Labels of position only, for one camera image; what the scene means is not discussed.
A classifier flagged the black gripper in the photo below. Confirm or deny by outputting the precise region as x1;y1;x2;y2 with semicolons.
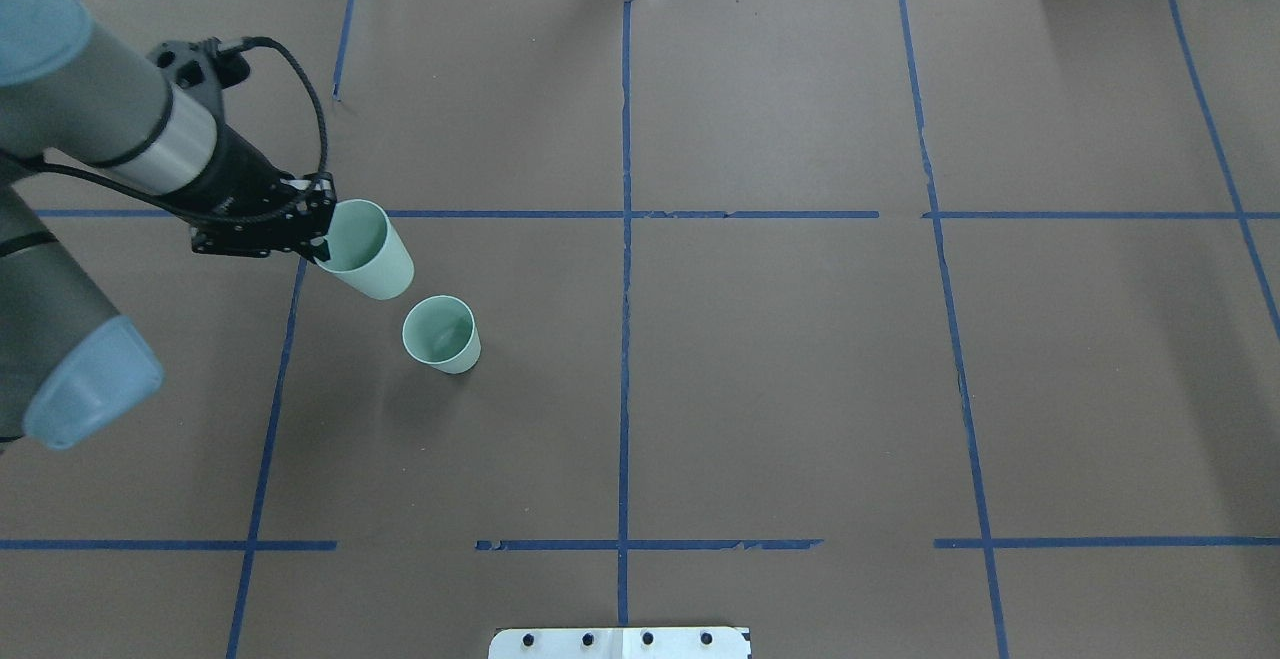
148;38;337;264

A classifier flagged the light green cup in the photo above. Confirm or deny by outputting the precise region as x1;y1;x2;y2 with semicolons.
401;296;483;375
315;200;415;302

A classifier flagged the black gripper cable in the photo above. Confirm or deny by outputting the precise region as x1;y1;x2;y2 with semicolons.
216;36;330;186

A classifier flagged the white metal mounting plate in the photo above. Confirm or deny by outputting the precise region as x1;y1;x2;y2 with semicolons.
486;626;753;658

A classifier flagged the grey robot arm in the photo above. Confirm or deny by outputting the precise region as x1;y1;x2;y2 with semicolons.
1;0;337;450

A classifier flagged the brown paper table cover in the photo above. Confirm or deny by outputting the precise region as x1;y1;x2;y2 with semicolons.
3;0;1277;658

